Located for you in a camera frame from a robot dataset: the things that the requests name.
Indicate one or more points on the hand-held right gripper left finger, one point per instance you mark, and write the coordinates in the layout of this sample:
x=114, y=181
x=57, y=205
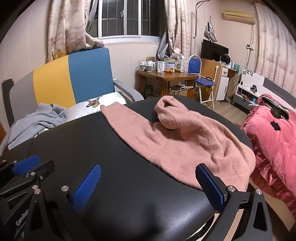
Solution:
x=86, y=187

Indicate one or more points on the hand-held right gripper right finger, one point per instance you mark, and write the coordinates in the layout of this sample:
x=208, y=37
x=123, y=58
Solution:
x=209, y=188

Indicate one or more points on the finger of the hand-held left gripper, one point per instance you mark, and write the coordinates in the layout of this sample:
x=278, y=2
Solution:
x=25, y=165
x=47, y=166

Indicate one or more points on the pink knitted sweater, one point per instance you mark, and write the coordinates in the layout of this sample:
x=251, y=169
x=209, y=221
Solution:
x=185, y=143

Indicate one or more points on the light blue garment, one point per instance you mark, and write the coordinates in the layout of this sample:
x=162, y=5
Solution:
x=34, y=120

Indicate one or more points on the pink bed blanket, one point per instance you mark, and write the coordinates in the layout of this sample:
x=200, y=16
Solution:
x=272, y=148

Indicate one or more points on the white printed cloth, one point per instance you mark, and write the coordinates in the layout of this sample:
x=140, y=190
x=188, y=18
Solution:
x=106, y=100

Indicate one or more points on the low grey cabinet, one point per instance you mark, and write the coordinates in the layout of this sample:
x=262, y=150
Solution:
x=240, y=99

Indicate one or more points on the grey yellow blue armchair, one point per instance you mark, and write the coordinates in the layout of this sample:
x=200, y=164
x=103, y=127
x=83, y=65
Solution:
x=87, y=74

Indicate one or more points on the bin under table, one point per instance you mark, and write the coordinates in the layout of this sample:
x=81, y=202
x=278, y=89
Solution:
x=178, y=90

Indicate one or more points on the blue folding chair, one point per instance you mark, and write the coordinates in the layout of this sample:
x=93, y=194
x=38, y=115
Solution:
x=204, y=81

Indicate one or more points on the wooden cabinet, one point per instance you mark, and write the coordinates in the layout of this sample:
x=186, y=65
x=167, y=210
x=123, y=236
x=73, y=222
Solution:
x=209, y=71

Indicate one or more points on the white board with flower decals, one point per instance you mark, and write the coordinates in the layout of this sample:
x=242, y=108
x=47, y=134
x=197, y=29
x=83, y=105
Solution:
x=252, y=80

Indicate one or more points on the wooden side table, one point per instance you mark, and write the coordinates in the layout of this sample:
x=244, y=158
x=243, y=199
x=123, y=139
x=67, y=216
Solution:
x=166, y=77

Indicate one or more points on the grey headboard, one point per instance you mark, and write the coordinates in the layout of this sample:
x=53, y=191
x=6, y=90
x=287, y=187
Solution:
x=277, y=87

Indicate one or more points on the small desk fan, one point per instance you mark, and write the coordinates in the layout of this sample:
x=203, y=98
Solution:
x=224, y=60

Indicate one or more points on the group of jars and boxes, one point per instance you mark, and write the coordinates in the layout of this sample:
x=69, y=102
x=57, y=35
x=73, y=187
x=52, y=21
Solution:
x=171, y=63

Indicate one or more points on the black television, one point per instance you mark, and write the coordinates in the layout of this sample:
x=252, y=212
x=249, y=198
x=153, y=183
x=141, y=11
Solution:
x=212, y=51

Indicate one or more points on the patterned beige curtain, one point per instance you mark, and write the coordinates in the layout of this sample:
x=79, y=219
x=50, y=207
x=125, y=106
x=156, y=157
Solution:
x=275, y=46
x=177, y=25
x=69, y=27

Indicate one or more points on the grey plastic bag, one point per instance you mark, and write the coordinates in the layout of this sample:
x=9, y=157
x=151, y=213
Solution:
x=164, y=47

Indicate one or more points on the hanging grey bag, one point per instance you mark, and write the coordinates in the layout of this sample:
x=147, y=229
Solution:
x=210, y=31

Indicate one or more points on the window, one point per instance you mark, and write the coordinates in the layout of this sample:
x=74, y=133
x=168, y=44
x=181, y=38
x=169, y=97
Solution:
x=120, y=18

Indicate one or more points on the white floor stand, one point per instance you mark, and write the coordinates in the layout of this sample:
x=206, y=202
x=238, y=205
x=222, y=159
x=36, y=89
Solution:
x=196, y=23

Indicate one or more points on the air conditioner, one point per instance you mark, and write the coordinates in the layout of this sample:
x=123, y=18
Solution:
x=238, y=16

